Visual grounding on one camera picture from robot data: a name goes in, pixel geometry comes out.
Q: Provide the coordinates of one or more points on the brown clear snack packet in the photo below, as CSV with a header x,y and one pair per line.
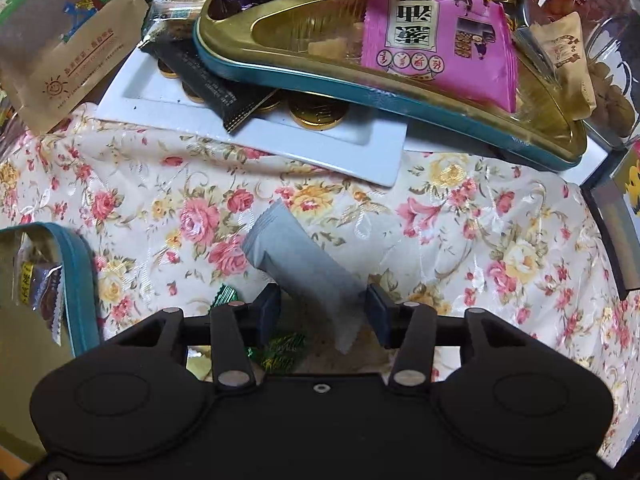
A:
x,y
42,290

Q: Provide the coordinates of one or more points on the gold tin tray teal rim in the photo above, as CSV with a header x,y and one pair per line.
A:
x,y
40,385

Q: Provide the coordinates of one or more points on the gold chocolate coin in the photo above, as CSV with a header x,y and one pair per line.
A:
x,y
315,110
270,104
192,92
167,67

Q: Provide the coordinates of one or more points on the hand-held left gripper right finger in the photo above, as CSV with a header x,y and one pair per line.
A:
x,y
377,321

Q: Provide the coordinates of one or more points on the teal tin with gold insert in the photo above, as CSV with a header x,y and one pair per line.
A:
x,y
350,85

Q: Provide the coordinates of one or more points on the white rectangular plate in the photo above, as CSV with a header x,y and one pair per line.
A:
x,y
280,145

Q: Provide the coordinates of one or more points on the green snack packet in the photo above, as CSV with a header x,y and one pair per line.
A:
x,y
277,352

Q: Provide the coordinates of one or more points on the clear cookie packet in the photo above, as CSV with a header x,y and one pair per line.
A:
x,y
175,12

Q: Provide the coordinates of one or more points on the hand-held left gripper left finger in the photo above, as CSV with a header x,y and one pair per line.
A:
x,y
268,312

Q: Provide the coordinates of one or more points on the tan paper packet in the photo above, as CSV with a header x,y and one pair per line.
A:
x,y
567,60

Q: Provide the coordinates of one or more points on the kraft paper bag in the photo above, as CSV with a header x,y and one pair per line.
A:
x,y
55,45

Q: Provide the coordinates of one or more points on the floral tablecloth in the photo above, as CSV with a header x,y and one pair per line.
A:
x,y
450,220

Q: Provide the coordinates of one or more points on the long black packet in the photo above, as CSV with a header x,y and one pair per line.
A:
x,y
210,85

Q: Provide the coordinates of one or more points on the pink snack packet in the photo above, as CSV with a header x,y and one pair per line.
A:
x,y
440,35

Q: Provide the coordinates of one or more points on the grey snack packet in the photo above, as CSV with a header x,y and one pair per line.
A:
x,y
305,270

